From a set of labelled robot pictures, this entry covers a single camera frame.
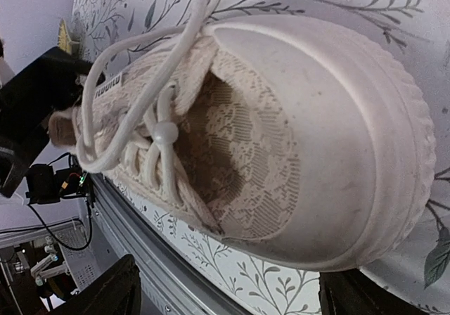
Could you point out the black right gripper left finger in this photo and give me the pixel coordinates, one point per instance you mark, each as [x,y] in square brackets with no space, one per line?
[117,291]

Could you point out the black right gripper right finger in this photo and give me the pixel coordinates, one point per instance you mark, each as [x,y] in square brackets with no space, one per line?
[353,293]

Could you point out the cream lace platform sneaker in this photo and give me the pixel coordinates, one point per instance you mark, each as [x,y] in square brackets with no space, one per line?
[290,138]

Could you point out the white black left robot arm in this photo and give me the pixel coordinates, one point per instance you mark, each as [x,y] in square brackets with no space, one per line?
[27,99]

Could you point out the yellow woven placemat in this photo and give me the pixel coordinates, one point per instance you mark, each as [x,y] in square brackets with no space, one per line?
[66,41]

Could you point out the floral patterned table mat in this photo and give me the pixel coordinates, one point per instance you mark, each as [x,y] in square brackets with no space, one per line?
[415,33]

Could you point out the aluminium front rail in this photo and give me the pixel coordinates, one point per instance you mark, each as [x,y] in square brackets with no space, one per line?
[170,284]

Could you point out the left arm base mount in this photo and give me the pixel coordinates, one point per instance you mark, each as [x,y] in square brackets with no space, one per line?
[61,179]

